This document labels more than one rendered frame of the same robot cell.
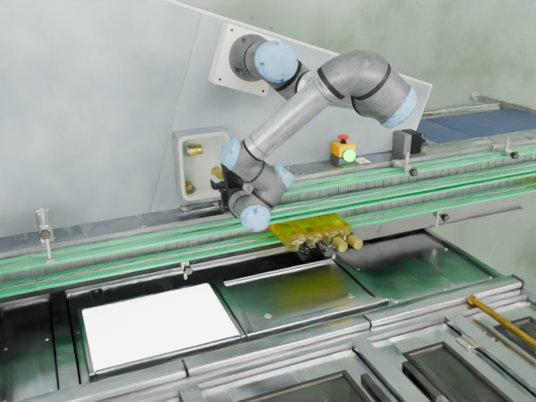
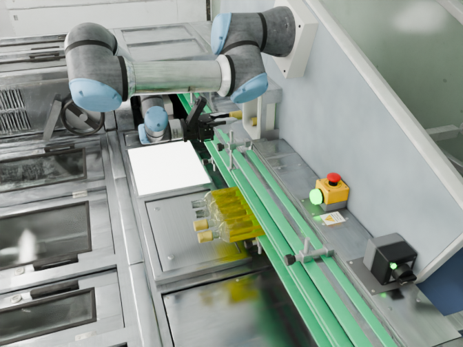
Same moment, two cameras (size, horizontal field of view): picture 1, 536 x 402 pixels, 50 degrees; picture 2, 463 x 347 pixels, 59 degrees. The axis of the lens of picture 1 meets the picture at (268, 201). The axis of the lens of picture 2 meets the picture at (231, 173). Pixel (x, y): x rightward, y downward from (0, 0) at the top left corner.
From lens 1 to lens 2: 2.25 m
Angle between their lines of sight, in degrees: 81
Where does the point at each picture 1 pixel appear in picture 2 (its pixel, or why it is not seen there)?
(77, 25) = not seen: outside the picture
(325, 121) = (338, 148)
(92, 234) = (218, 109)
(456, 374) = (52, 317)
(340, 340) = (119, 248)
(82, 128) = not seen: hidden behind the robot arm
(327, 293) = (180, 242)
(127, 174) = not seen: hidden behind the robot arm
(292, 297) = (179, 222)
